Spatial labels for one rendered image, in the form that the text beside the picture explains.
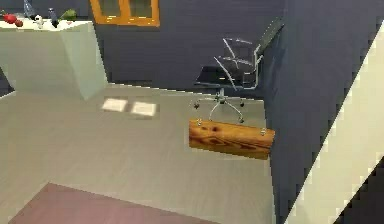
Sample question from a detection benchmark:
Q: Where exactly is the black swivel office chair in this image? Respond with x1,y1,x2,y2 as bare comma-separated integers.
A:
190,17,286,124

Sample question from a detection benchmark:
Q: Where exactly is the brown wooden shelf board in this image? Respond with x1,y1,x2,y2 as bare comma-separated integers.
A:
188,118,276,161

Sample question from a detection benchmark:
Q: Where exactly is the orange framed window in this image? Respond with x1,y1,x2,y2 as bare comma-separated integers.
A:
88,0,161,28

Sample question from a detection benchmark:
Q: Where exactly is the pale green counter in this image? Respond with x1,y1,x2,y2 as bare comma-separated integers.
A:
0,18,109,102

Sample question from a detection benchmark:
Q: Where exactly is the dark blue bottle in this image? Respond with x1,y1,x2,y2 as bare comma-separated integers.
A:
48,7,60,29

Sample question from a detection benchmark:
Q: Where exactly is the grey glass bottle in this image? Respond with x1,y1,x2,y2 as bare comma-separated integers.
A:
22,0,37,20

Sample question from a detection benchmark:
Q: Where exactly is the red round fruit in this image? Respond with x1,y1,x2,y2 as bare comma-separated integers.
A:
2,13,18,25

